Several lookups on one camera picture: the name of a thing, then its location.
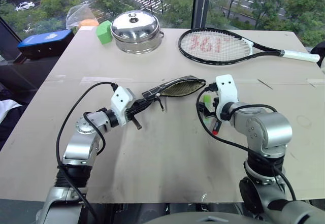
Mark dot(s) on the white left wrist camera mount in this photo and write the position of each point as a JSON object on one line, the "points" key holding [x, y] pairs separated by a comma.
{"points": [[121, 99]]}

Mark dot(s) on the steel pot lid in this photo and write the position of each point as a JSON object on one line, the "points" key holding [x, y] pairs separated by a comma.
{"points": [[134, 26]]}

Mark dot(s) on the clear plastic bag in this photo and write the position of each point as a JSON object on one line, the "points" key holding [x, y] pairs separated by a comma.
{"points": [[76, 15]]}

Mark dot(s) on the blue padded case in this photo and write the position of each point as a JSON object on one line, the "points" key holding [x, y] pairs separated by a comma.
{"points": [[45, 42]]}

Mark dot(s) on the black grid pouch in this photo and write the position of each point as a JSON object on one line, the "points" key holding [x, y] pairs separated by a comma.
{"points": [[182, 88]]}

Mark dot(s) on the dark window pillar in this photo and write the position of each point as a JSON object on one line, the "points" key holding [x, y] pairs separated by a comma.
{"points": [[201, 3]]}

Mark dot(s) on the red marker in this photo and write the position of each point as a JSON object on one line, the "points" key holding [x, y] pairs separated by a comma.
{"points": [[217, 128]]}

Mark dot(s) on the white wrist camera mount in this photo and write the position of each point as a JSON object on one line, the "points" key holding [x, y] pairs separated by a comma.
{"points": [[226, 89], [121, 99]]}

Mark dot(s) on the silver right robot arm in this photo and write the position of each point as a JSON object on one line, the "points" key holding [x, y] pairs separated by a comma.
{"points": [[269, 130]]}

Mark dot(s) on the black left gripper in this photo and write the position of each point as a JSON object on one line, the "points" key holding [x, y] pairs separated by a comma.
{"points": [[132, 116]]}

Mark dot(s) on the steel pot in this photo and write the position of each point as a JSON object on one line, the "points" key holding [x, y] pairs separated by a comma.
{"points": [[139, 46]]}

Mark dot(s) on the dark object at table side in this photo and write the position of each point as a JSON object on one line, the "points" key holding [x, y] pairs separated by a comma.
{"points": [[318, 53]]}

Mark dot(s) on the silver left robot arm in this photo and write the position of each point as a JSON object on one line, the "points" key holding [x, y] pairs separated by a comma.
{"points": [[78, 142]]}

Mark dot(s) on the grey robot torso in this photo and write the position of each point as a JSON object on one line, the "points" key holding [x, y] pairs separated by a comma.
{"points": [[200, 219]]}

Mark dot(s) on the orange round object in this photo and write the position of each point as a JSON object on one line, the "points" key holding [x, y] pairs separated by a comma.
{"points": [[89, 23]]}

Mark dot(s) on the black white tennis racket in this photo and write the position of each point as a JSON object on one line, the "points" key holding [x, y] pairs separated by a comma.
{"points": [[254, 47]]}

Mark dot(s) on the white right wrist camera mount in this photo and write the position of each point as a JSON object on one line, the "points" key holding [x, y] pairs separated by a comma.
{"points": [[226, 89]]}

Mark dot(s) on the white cloth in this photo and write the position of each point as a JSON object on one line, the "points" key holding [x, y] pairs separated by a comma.
{"points": [[8, 113]]}

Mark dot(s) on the green highlighter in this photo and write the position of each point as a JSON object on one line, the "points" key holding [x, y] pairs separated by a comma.
{"points": [[207, 100]]}

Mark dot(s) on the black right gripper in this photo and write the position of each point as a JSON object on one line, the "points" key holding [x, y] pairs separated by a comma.
{"points": [[216, 107]]}

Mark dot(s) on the green foam block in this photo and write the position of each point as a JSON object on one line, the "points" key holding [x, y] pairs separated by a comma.
{"points": [[104, 33]]}

